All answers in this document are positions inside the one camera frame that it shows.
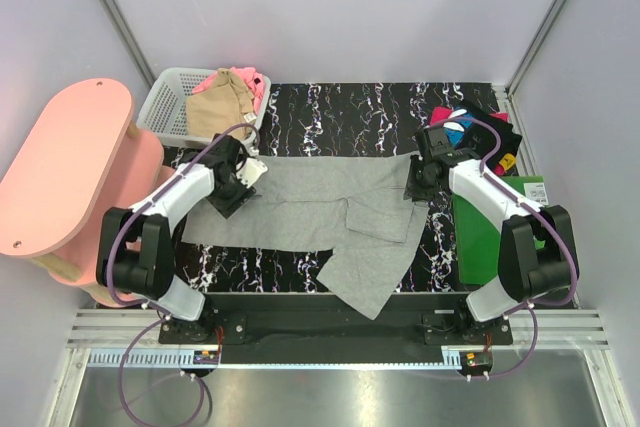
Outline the grey t shirt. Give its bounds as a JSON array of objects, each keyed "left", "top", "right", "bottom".
[{"left": 182, "top": 155, "right": 429, "bottom": 320}]

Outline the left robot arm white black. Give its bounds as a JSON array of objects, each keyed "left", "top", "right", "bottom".
[{"left": 96, "top": 134, "right": 267, "bottom": 343}]

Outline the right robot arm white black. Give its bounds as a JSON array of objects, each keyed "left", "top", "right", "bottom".
[{"left": 404, "top": 119, "right": 579, "bottom": 344}]

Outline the black printed folded t shirt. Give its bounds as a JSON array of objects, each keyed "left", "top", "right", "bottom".
[{"left": 439, "top": 99, "right": 523, "bottom": 178}]

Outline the green folding board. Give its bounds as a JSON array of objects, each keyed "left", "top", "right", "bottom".
[{"left": 453, "top": 176, "right": 549, "bottom": 291}]

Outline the beige t shirt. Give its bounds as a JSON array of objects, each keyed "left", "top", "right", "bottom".
[{"left": 186, "top": 68, "right": 255, "bottom": 139}]

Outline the white plastic laundry basket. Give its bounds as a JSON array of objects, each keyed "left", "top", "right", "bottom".
[{"left": 135, "top": 66, "right": 272, "bottom": 154}]

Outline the pink t shirt in basket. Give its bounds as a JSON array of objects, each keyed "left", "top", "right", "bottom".
[{"left": 191, "top": 67, "right": 266, "bottom": 113}]

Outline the pink oval tiered shelf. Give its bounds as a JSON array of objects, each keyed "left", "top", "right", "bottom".
[{"left": 1, "top": 78, "right": 174, "bottom": 307}]

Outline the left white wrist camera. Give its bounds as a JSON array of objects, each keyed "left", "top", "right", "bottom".
[{"left": 236, "top": 158, "right": 268, "bottom": 188}]

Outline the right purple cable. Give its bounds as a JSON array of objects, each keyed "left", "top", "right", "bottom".
[{"left": 427, "top": 115, "right": 580, "bottom": 381}]

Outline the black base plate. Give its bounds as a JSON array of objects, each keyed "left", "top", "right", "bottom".
[{"left": 159, "top": 293, "right": 513, "bottom": 368}]

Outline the aluminium front rail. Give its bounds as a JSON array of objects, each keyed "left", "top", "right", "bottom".
[{"left": 67, "top": 309, "right": 609, "bottom": 350}]

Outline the left aluminium frame post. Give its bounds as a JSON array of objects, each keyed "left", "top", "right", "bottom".
[{"left": 98, "top": 0, "right": 156, "bottom": 88}]

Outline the aluminium frame post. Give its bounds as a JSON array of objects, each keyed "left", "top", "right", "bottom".
[
  {"left": 98, "top": 0, "right": 156, "bottom": 88},
  {"left": 505, "top": 0, "right": 570, "bottom": 96}
]

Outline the right aluminium frame post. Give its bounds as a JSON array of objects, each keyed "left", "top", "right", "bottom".
[{"left": 505, "top": 0, "right": 570, "bottom": 96}]

